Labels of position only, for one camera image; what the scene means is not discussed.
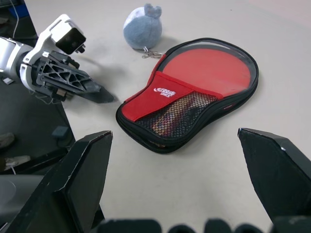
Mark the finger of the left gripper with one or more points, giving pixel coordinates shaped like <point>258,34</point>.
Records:
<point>102,97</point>
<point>85,83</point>

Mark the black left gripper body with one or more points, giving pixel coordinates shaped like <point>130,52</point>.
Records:
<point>59,59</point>

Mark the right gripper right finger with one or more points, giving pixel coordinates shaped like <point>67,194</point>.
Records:
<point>279,170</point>

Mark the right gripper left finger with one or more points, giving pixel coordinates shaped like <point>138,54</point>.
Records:
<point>73,184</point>

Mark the red black paddle case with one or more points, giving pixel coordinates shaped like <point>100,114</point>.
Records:
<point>155,102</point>

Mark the blue-grey plush ball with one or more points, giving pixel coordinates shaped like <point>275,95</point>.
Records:
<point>142,29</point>

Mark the grey square power adapter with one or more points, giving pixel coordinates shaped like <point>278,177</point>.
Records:
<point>59,132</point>

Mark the grey lumpy floor object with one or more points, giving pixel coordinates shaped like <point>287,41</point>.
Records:
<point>18,160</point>
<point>6,140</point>

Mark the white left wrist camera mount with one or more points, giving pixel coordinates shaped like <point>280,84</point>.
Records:
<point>60,29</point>

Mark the black table frame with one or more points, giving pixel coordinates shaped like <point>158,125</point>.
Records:
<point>39,161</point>

